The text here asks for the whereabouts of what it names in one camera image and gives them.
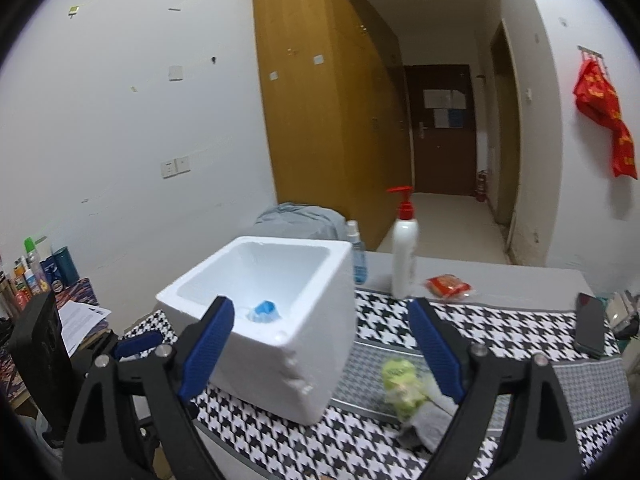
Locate grey sock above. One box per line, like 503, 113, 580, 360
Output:
396, 374, 458, 454

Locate green white plastic bag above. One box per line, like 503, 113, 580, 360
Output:
381, 359, 430, 422

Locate white paper sheets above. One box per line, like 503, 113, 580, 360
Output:
58, 301, 111, 356

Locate toiletry bottles cluster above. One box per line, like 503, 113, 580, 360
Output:
1, 236, 80, 318

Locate black smartphone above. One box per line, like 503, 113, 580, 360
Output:
574, 292, 605, 360

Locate white styrofoam box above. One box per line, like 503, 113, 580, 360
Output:
156, 236, 357, 426

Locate houndstooth table cloth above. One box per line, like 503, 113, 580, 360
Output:
193, 289, 631, 479

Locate red snack packet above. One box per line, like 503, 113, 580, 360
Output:
424, 274, 475, 300

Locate crumpled grey blue cloth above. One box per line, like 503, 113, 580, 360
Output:
245, 203, 347, 240

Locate clear blue spray bottle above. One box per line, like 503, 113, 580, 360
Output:
346, 220, 368, 285

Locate white pump lotion bottle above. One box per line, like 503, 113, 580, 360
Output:
387, 185, 420, 299

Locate red fire extinguisher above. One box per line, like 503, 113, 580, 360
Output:
475, 170, 487, 203

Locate side wooden door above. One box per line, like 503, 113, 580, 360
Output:
490, 24, 521, 226

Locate wooden wardrobe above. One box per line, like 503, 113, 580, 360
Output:
253, 0, 411, 248

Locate red hanging bag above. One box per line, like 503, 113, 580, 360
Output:
573, 55, 638, 180

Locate dark brown entrance door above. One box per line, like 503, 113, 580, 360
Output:
405, 64, 477, 196

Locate wall socket pair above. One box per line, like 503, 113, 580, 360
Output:
160, 156, 191, 179

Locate white wall switch plate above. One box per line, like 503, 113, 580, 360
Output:
168, 65, 183, 82

